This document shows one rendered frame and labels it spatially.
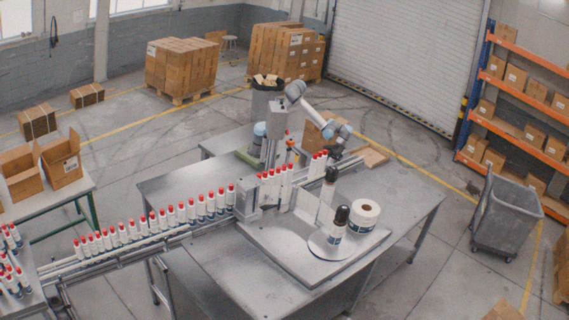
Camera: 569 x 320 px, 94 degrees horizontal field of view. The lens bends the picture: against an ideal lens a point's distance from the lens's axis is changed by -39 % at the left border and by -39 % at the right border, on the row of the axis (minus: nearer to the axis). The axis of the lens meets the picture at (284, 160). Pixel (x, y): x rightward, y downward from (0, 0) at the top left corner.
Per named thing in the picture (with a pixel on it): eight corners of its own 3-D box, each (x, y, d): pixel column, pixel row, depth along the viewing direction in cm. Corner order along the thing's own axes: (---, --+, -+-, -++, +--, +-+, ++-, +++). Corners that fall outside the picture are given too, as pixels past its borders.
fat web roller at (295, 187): (291, 213, 263) (295, 188, 254) (286, 209, 266) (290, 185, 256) (296, 210, 266) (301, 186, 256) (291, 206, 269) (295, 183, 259)
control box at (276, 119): (267, 140, 255) (271, 111, 246) (265, 126, 270) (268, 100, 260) (284, 140, 257) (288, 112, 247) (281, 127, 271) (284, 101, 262)
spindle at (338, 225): (333, 250, 234) (345, 214, 219) (322, 242, 239) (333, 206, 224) (342, 244, 239) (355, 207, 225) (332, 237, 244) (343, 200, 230)
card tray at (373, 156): (371, 169, 334) (372, 164, 332) (349, 154, 349) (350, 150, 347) (389, 159, 353) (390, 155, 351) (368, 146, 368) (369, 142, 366)
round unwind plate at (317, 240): (333, 268, 221) (333, 266, 220) (296, 241, 239) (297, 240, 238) (365, 246, 240) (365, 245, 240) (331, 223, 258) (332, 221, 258)
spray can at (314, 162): (310, 181, 297) (315, 156, 286) (305, 178, 300) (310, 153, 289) (315, 179, 300) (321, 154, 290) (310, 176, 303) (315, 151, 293)
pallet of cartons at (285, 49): (279, 96, 655) (288, 33, 596) (242, 81, 697) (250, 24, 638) (321, 83, 739) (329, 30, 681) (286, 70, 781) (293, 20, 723)
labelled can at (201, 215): (200, 225, 238) (199, 199, 228) (195, 220, 241) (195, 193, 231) (207, 222, 241) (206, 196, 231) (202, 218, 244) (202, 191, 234)
